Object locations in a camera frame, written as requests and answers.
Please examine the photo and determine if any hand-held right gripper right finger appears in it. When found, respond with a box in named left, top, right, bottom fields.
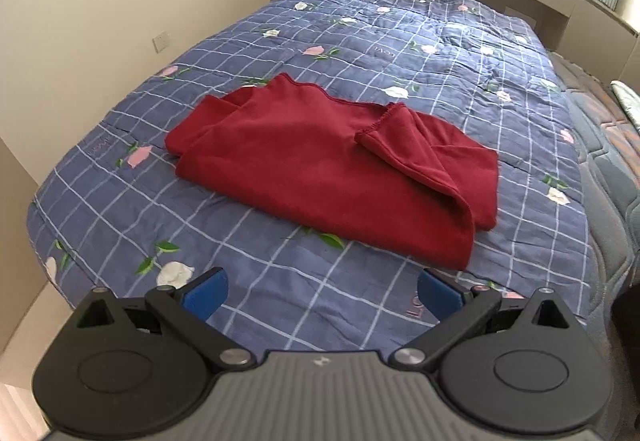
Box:
left=390, top=267, right=576, bottom=369

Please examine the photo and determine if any blue checked floral quilt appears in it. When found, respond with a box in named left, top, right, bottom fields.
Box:
left=27, top=0, right=595, bottom=353

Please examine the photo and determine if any white floral pillow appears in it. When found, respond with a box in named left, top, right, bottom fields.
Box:
left=609, top=80, right=640, bottom=134

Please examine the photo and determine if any red long-sleeve shirt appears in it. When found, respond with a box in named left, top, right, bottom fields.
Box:
left=165, top=72, right=501, bottom=271

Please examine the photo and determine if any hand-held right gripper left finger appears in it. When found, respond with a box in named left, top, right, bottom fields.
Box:
left=75, top=267, right=256, bottom=369

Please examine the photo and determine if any grey quilted mattress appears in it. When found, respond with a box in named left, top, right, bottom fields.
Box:
left=547, top=48, right=640, bottom=324

